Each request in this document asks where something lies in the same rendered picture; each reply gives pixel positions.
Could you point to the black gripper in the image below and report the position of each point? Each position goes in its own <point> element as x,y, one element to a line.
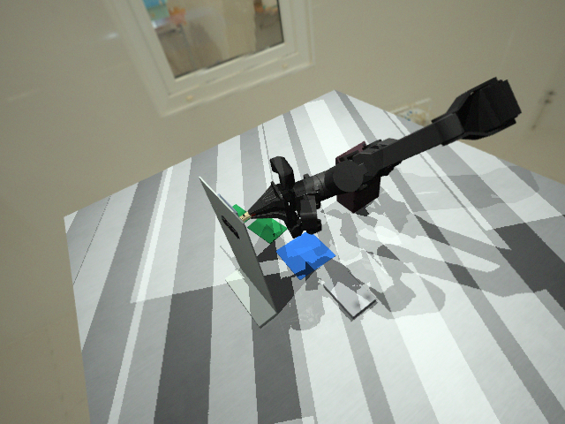
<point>274,203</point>

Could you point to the green square mat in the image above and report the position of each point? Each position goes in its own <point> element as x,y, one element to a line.
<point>267,228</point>

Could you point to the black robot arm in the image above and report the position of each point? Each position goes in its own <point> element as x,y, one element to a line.
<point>490,109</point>

